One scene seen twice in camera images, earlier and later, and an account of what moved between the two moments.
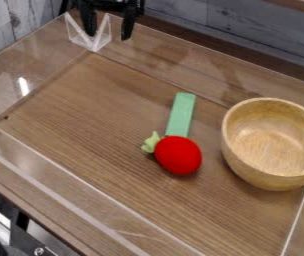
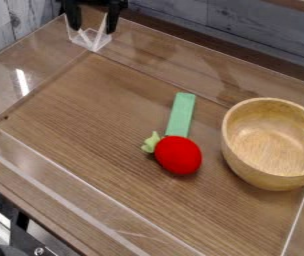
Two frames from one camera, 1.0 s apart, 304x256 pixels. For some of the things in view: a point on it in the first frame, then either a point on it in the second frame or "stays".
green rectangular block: [181, 115] stays
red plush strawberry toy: [176, 153] stays
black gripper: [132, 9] to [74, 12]
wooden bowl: [272, 143] stays
